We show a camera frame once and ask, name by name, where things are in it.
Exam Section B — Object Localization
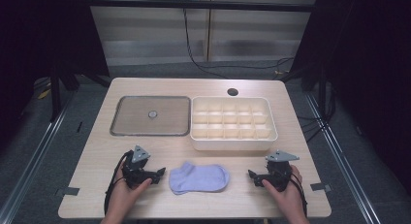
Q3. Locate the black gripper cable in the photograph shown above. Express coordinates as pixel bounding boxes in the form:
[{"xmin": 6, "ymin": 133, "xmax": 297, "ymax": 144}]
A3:
[
  {"xmin": 288, "ymin": 173, "xmax": 308, "ymax": 217},
  {"xmin": 103, "ymin": 149, "xmax": 134, "ymax": 216}
]

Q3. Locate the grey tape strip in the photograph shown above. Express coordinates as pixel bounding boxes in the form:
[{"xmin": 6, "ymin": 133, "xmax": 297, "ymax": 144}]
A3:
[
  {"xmin": 309, "ymin": 181, "xmax": 333, "ymax": 193},
  {"xmin": 54, "ymin": 186, "xmax": 80, "ymax": 198}
]

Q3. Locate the long black wall cable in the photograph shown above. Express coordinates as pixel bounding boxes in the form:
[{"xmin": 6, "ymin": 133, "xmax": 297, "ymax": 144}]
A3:
[{"xmin": 181, "ymin": 6, "xmax": 296, "ymax": 80}]

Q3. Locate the lilac sock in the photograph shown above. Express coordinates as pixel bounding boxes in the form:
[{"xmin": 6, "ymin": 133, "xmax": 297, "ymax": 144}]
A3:
[{"xmin": 168, "ymin": 161, "xmax": 231, "ymax": 196}]

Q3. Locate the bundle of black floor cables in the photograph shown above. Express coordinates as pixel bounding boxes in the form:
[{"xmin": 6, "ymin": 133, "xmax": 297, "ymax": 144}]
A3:
[{"xmin": 296, "ymin": 86, "xmax": 337, "ymax": 144}]

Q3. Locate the black metal stand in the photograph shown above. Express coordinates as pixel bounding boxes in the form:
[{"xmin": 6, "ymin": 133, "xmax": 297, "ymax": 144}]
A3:
[
  {"xmin": 300, "ymin": 67, "xmax": 328, "ymax": 119},
  {"xmin": 48, "ymin": 64, "xmax": 80, "ymax": 123}
]

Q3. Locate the dark curtain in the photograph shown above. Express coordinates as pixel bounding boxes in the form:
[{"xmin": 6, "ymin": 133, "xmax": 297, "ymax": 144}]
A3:
[
  {"xmin": 0, "ymin": 0, "xmax": 111, "ymax": 150},
  {"xmin": 290, "ymin": 0, "xmax": 411, "ymax": 194}
]

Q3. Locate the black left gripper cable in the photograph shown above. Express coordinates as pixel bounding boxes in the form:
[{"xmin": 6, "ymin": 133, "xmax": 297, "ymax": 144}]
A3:
[{"xmin": 103, "ymin": 149, "xmax": 134, "ymax": 216}]

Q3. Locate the person's left hand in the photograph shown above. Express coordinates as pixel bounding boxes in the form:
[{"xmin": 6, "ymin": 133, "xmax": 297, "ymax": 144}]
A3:
[{"xmin": 108, "ymin": 163, "xmax": 153, "ymax": 218}]

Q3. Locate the black horizontal bar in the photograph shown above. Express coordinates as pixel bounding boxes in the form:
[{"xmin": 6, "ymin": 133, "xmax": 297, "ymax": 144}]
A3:
[{"xmin": 86, "ymin": 0, "xmax": 322, "ymax": 14}]

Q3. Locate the yellow floor item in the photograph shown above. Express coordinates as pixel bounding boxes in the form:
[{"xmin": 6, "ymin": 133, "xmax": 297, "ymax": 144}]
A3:
[{"xmin": 36, "ymin": 87, "xmax": 53, "ymax": 101}]

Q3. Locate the metal floor rail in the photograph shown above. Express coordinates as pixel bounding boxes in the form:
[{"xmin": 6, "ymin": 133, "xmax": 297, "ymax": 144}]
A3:
[
  {"xmin": 304, "ymin": 93, "xmax": 383, "ymax": 224},
  {"xmin": 0, "ymin": 90, "xmax": 76, "ymax": 224}
]

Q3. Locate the white divided storage box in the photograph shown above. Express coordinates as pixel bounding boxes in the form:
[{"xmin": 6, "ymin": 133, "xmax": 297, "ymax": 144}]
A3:
[{"xmin": 189, "ymin": 95, "xmax": 279, "ymax": 152}]

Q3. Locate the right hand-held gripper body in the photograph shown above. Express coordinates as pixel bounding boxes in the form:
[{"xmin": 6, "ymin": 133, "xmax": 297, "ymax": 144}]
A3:
[{"xmin": 263, "ymin": 148, "xmax": 300, "ymax": 193}]

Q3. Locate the person's right hand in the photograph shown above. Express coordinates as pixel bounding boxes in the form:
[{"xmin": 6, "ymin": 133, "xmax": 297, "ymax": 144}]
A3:
[{"xmin": 261, "ymin": 165, "xmax": 307, "ymax": 219}]

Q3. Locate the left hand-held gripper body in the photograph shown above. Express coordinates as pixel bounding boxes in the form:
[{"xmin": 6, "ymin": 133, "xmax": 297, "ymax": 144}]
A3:
[{"xmin": 121, "ymin": 144, "xmax": 158, "ymax": 190}]

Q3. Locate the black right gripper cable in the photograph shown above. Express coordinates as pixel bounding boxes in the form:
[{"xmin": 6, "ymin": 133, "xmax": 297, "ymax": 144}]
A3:
[{"xmin": 288, "ymin": 173, "xmax": 308, "ymax": 217}]

